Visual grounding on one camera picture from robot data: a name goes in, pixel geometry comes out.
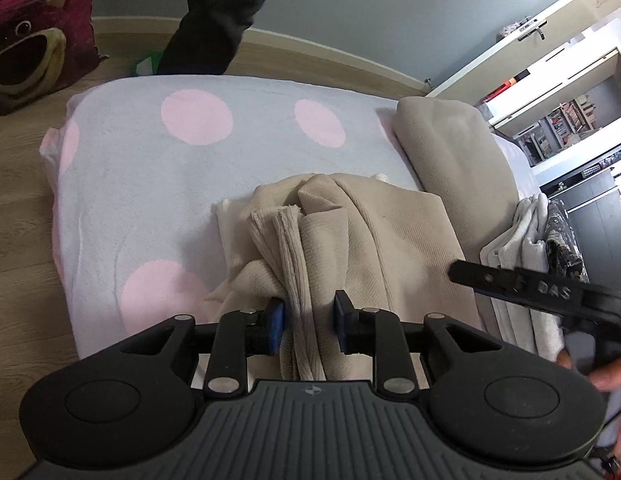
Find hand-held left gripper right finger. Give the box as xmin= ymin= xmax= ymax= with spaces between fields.
xmin=334 ymin=290 xmax=522 ymax=401

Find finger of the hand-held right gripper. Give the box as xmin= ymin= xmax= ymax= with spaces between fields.
xmin=448 ymin=258 xmax=523 ymax=304

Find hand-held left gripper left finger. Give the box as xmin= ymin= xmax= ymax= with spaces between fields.
xmin=98 ymin=298 xmax=286 ymax=401

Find beige knit sweater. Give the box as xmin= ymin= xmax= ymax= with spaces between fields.
xmin=203 ymin=172 xmax=479 ymax=382

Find person's right hand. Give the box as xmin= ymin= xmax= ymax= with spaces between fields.
xmin=557 ymin=349 xmax=621 ymax=395

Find dark floral folded garment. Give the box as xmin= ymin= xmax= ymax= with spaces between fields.
xmin=544 ymin=197 xmax=589 ymax=284

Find cream folded garment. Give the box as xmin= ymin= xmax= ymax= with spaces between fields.
xmin=215 ymin=172 xmax=391 ymax=281

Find dark sliding-door wardrobe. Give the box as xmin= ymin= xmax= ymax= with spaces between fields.
xmin=539 ymin=157 xmax=621 ymax=262

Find bookshelf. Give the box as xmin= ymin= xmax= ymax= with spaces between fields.
xmin=478 ymin=50 xmax=621 ymax=167

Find polka dot bed sheet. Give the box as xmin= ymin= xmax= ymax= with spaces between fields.
xmin=39 ymin=74 xmax=541 ymax=392

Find white door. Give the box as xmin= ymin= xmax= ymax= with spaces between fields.
xmin=425 ymin=0 xmax=621 ymax=127

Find small green object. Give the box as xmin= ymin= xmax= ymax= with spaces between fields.
xmin=134 ymin=49 xmax=164 ymax=77

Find bear print pink bag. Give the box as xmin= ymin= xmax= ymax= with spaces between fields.
xmin=0 ymin=0 xmax=110 ymax=117

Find door handle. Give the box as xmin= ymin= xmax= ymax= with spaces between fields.
xmin=517 ymin=19 xmax=547 ymax=42

